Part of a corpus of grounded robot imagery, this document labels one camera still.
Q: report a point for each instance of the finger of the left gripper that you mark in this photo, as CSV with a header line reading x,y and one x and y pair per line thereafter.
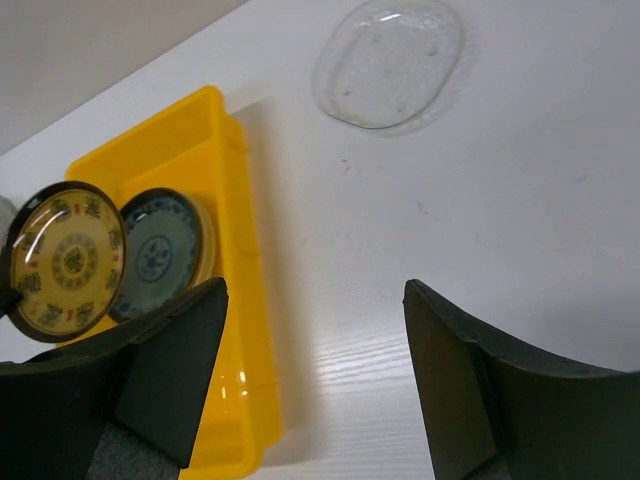
x,y
9,300

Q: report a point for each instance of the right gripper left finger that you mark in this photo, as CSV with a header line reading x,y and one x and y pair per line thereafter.
x,y
148,376

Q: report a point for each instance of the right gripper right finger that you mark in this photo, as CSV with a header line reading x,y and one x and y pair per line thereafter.
x,y
496,407

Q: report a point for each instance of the teal green plate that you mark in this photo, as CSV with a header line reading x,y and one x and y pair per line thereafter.
x,y
164,239

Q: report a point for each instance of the clear glass plate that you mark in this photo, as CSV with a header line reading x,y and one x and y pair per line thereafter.
x,y
387,62

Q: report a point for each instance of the yellow plastic bin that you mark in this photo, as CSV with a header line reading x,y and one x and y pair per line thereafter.
x,y
194,146

